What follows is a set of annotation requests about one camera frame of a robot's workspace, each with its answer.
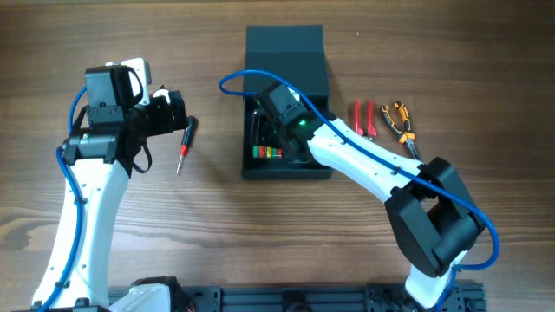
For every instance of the orange black long-nose pliers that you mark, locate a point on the orange black long-nose pliers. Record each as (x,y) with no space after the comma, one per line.
(404,133)

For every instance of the clear case coloured mini screwdrivers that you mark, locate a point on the clear case coloured mini screwdrivers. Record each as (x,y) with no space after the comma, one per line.
(262,141)

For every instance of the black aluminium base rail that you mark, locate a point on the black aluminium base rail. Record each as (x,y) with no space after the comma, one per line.
(373,297)

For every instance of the black red handled screwdriver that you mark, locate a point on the black red handled screwdriver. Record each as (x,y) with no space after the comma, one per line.
(187,140)

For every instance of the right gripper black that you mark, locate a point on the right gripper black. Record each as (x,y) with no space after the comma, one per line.
(264,126)

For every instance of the black round tape measure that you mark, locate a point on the black round tape measure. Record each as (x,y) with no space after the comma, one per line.
(161,93)

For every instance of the red handled snips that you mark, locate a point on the red handled snips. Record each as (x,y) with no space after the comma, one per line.
(368,131)

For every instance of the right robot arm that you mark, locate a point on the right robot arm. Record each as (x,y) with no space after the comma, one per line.
(434,220)

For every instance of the dark green lidded box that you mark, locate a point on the dark green lidded box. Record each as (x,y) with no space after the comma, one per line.
(296,54)

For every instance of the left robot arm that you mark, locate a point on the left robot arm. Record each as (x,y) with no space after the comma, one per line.
(97,161)

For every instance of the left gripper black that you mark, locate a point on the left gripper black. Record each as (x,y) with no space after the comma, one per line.
(172,114)

